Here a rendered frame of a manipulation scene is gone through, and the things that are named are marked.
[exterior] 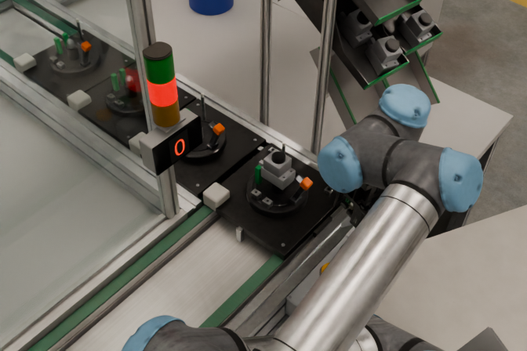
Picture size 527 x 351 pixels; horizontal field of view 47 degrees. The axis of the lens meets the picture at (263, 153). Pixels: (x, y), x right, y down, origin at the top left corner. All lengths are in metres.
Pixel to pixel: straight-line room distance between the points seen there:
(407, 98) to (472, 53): 2.73
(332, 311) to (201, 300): 0.63
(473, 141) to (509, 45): 2.05
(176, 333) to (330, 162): 0.31
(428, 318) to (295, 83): 0.83
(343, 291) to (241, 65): 1.30
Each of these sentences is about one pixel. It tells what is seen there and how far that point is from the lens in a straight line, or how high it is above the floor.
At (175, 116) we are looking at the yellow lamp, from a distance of 1.12.
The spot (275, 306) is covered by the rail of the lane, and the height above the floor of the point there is 0.96.
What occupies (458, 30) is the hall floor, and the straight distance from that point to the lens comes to 3.81.
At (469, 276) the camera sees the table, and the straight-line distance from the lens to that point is 1.47.
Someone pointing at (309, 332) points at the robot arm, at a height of 1.41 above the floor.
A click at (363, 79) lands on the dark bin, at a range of 1.32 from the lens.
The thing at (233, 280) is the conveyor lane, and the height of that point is 0.92.
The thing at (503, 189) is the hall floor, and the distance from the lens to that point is 2.90.
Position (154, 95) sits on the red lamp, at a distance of 1.08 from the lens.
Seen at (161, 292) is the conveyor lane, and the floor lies 0.92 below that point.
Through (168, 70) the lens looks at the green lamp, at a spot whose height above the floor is 1.39.
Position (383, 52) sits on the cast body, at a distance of 1.33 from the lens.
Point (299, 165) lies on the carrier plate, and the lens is 1.45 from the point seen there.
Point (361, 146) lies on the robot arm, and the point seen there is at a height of 1.43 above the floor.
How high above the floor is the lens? 2.02
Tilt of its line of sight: 45 degrees down
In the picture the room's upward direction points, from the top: 1 degrees clockwise
